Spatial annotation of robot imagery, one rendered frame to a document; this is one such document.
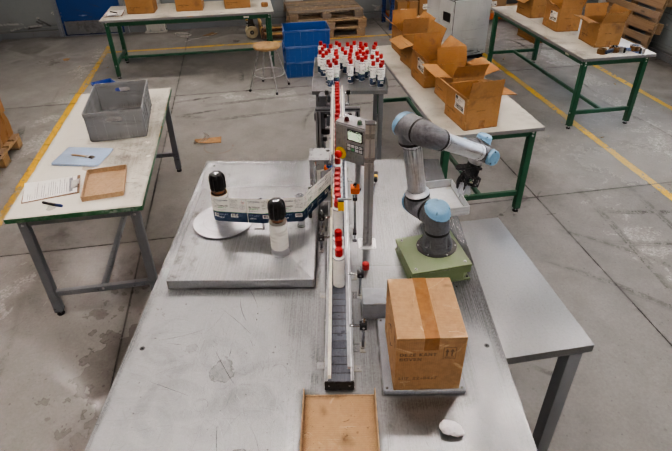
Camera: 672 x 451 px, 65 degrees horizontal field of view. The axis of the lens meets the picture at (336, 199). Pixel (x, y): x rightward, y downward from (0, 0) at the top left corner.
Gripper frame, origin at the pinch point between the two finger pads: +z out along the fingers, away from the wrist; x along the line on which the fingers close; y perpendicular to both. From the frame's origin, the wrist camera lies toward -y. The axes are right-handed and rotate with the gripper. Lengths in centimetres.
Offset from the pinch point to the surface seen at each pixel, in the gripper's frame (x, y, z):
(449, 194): -2.2, -5.6, 3.6
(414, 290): -57, 75, 1
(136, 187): -162, -85, 59
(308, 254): -79, 15, 31
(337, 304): -74, 51, 30
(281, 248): -92, 14, 29
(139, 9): -188, -542, 59
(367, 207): -53, 9, 6
